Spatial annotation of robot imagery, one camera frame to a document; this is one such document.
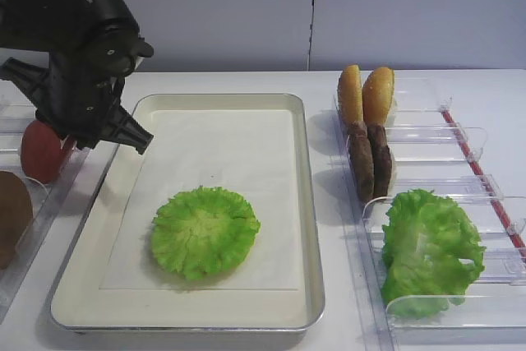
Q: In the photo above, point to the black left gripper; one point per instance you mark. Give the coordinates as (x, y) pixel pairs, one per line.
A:
(80, 99)

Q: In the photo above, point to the red tomato slice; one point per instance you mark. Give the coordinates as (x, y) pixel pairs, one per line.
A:
(43, 153)

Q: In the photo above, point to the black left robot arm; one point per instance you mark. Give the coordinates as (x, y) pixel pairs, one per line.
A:
(92, 47)

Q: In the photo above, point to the brown bread slice left rack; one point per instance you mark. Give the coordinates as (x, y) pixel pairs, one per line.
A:
(16, 214)

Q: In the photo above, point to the green lettuce leaf on tray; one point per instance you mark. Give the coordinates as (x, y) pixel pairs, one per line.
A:
(203, 232)

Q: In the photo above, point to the brown meat patty rear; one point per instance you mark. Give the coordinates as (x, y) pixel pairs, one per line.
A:
(362, 160)

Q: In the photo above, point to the brown meat patty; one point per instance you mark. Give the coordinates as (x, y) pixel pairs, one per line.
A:
(362, 160)
(382, 161)

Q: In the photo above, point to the brown meat patty front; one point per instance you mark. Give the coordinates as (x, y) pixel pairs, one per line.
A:
(382, 161)

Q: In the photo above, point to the green lettuce leaf in rack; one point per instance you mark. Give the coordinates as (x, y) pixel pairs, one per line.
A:
(432, 253)

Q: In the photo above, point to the clear acrylic left food rack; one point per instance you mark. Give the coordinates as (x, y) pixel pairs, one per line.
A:
(47, 200)

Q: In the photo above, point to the clear acrylic food rack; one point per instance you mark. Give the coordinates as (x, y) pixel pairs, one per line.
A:
(431, 151)
(47, 200)

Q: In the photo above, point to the white tray liner paper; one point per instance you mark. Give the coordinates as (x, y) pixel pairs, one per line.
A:
(248, 152)

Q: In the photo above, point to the white metal tray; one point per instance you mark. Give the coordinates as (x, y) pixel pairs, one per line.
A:
(80, 303)

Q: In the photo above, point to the tan bun slice left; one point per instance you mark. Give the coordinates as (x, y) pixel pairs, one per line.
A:
(349, 93)

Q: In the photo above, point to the tan bun slice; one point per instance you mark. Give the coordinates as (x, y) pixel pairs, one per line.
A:
(349, 93)
(377, 95)

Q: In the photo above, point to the tan bun slice right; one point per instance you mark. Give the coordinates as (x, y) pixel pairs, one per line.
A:
(377, 95)

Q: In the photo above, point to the clear acrylic right food rack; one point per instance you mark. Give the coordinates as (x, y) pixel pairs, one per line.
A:
(431, 151)

